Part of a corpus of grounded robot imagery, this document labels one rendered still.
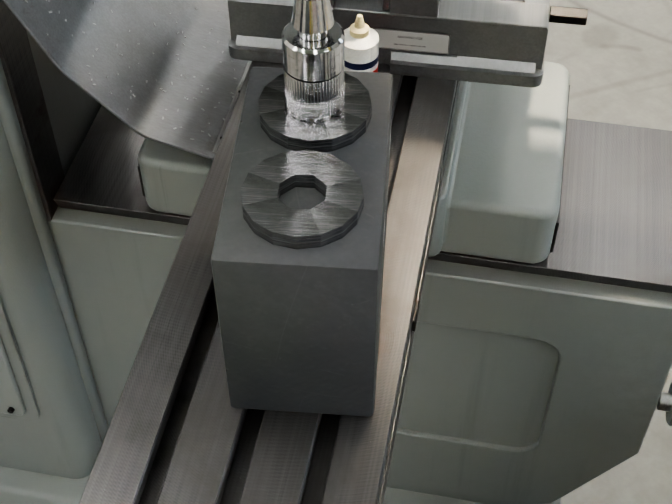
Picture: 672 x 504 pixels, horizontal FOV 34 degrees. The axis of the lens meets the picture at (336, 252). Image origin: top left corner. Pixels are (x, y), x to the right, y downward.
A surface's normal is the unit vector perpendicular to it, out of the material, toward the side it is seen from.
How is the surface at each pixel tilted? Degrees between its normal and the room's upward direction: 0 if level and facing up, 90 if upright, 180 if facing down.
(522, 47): 90
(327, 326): 90
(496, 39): 90
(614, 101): 0
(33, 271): 89
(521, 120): 0
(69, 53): 51
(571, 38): 0
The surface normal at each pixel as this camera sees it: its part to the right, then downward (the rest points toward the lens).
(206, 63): 0.27, -0.60
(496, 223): -0.19, 0.73
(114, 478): 0.00, -0.67
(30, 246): 0.71, 0.51
